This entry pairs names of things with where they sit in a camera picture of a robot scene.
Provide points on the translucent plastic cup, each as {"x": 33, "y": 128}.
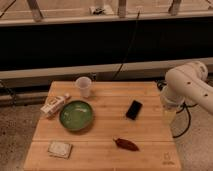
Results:
{"x": 84, "y": 86}

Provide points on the small white square packet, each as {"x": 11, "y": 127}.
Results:
{"x": 60, "y": 149}

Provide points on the black smartphone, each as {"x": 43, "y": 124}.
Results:
{"x": 133, "y": 110}

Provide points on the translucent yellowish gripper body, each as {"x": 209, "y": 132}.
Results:
{"x": 169, "y": 114}

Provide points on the dark red pepper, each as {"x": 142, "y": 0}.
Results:
{"x": 126, "y": 144}

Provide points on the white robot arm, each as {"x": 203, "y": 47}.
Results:
{"x": 186, "y": 81}

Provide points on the green ceramic bowl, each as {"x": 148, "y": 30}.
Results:
{"x": 76, "y": 115}

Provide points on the wooden table board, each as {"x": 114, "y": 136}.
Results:
{"x": 94, "y": 148}

